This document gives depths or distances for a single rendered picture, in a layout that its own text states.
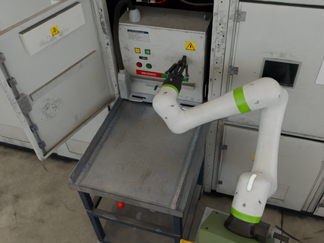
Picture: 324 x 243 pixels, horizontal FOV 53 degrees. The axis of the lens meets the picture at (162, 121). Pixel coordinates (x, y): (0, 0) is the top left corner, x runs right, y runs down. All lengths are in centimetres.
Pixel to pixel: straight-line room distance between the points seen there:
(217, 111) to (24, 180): 201
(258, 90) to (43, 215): 196
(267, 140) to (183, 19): 77
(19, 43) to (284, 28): 118
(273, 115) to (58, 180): 195
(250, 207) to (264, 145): 31
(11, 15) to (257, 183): 164
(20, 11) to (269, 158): 156
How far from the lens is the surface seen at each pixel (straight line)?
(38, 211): 278
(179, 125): 150
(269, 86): 137
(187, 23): 176
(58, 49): 173
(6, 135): 319
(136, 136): 188
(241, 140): 207
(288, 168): 223
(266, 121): 153
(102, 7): 180
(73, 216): 266
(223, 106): 142
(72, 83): 186
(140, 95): 204
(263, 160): 153
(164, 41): 177
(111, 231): 233
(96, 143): 188
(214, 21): 163
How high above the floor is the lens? 222
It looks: 45 degrees down
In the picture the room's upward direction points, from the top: 4 degrees counter-clockwise
